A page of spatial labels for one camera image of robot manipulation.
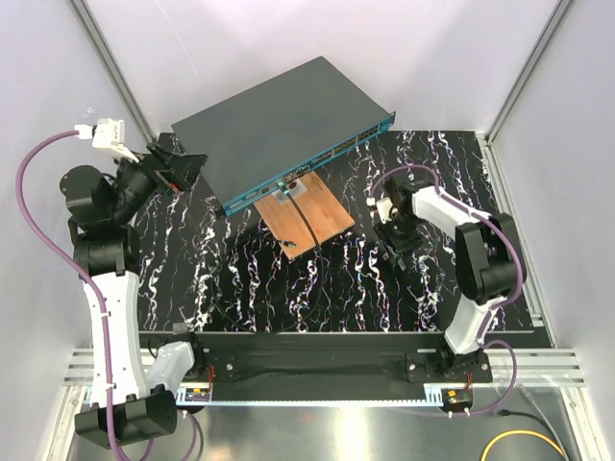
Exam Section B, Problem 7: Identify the yellow cable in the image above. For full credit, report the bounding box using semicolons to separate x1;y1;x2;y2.
481;430;568;461

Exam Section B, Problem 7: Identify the white slotted cable duct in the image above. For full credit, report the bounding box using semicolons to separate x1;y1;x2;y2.
176;383;443;408

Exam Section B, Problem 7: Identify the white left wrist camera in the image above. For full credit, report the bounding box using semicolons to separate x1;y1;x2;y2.
74;118;140;163

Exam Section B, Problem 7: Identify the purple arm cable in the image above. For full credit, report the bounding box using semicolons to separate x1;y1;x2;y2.
368;165;525;419
14;128;203;460

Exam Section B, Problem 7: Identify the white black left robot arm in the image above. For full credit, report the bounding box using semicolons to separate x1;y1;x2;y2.
60;142;208;452

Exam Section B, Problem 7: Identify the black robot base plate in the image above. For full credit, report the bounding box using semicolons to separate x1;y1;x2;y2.
197;332;494;389

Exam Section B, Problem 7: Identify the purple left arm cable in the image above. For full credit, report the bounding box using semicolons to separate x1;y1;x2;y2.
14;128;203;460

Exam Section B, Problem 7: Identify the dark grey network switch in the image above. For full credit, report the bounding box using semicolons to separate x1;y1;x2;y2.
172;57;396;216

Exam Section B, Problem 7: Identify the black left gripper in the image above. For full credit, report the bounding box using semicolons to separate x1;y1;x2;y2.
109;141;207;223

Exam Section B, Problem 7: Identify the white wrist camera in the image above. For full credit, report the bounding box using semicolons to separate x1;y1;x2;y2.
74;118;140;163
366;197;398;224

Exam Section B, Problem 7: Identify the grey cable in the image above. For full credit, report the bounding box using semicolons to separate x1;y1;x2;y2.
521;383;578;461

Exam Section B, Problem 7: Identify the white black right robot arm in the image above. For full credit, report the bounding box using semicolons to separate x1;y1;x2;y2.
366;176;527;381

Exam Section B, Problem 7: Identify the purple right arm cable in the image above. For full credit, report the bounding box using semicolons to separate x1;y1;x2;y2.
368;165;525;419

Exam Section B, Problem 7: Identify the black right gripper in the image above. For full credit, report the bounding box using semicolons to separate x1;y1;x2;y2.
373;213;423;267

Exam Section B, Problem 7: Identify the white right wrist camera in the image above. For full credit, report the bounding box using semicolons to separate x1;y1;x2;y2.
366;197;398;224

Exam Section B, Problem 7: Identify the black power cable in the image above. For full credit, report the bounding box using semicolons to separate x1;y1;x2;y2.
497;407;573;461

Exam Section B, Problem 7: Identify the wooden board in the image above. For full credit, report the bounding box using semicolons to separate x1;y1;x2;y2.
254;172;355;260

